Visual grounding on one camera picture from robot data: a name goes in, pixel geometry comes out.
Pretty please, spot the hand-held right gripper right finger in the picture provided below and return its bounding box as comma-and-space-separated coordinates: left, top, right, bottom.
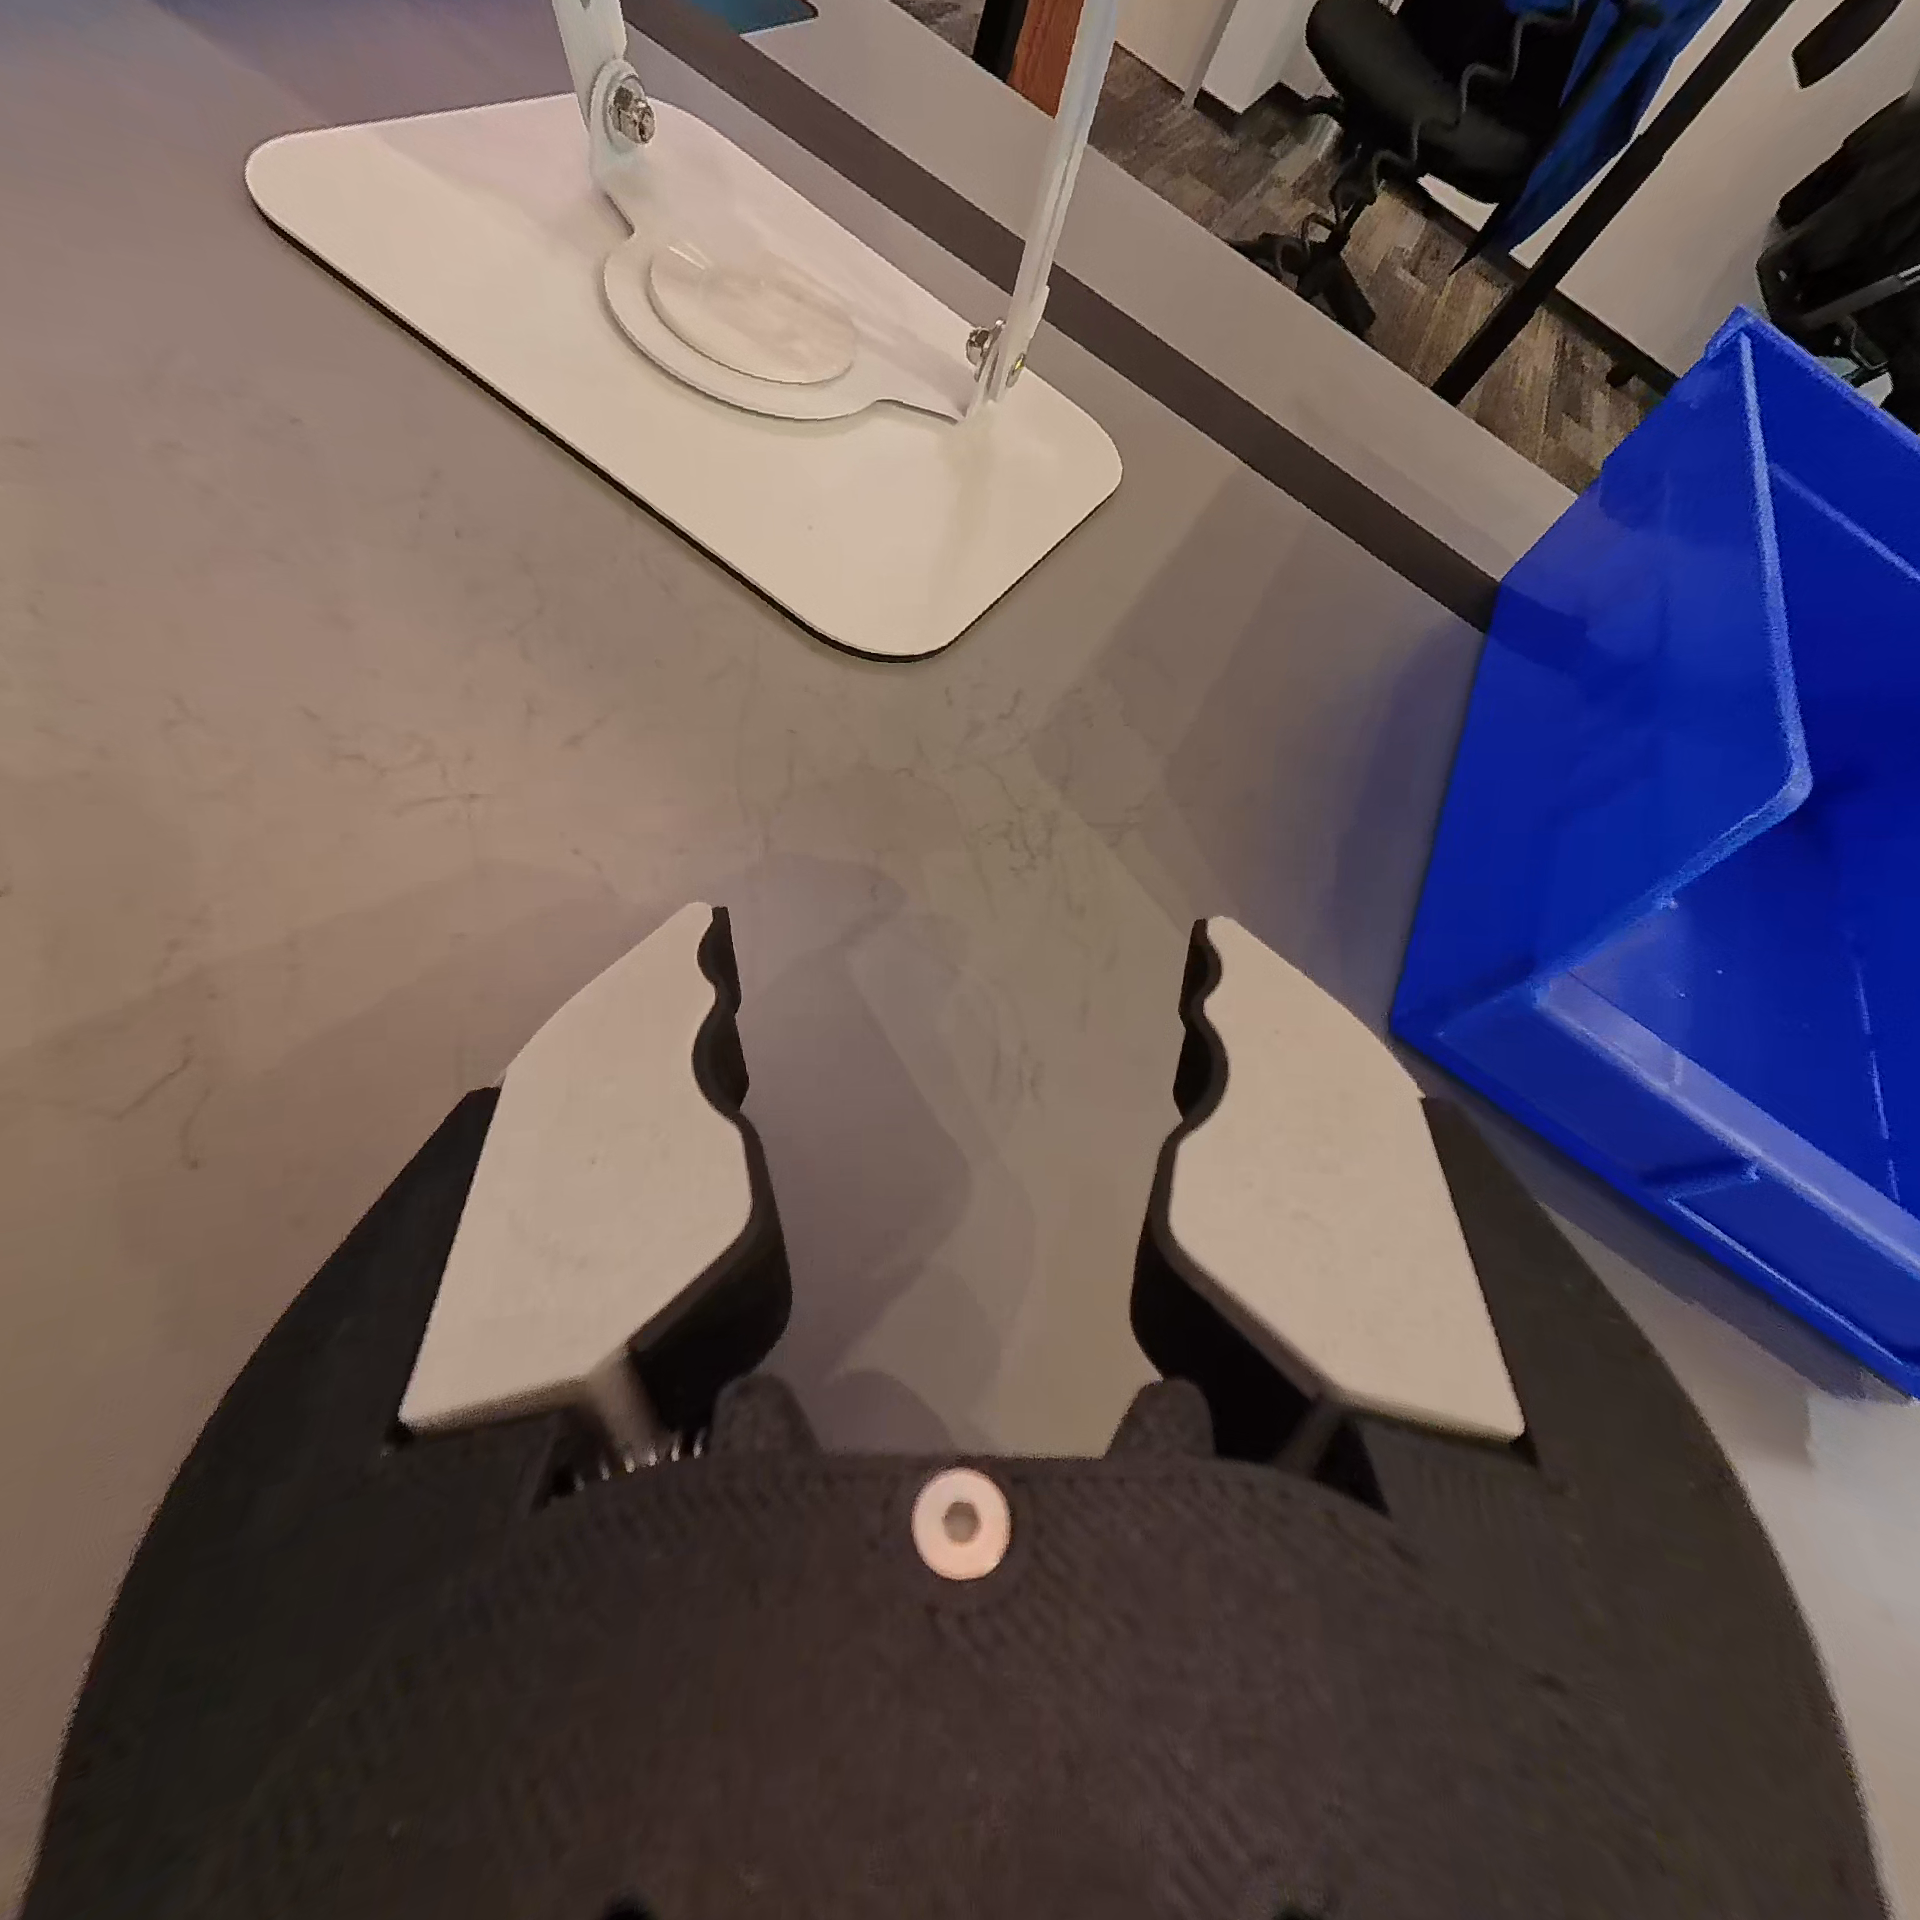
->
1130, 915, 1532, 1478

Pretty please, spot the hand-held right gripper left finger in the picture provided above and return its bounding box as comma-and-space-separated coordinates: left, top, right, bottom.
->
392, 901, 794, 1478

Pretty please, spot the grey desk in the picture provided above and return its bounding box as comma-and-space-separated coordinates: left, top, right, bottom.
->
0, 0, 1920, 1920

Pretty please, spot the deep blue plastic bin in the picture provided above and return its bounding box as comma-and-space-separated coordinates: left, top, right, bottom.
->
1388, 306, 1920, 1397

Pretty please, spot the white document stand wooden board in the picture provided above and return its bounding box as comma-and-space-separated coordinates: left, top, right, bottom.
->
244, 0, 1125, 662

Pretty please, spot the black jacket draped chair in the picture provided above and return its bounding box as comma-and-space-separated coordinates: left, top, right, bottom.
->
1755, 97, 1920, 395

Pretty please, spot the black office chair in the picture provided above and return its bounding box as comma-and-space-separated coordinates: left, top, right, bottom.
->
1230, 0, 1536, 339

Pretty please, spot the blue jacket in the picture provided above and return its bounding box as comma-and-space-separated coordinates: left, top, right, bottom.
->
1446, 0, 1728, 273

